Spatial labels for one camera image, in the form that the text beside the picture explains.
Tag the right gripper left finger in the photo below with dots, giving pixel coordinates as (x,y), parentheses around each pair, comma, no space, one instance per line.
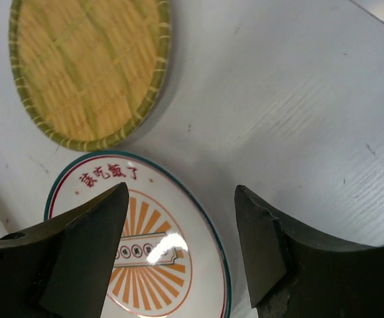
(62,267)

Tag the round woven bamboo tray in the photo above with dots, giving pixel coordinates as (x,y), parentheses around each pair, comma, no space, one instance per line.
(89,72)

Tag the white plate orange sunburst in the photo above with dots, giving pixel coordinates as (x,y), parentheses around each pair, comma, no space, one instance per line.
(170,261)

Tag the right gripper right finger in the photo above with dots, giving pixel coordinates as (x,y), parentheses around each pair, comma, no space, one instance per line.
(294,270)

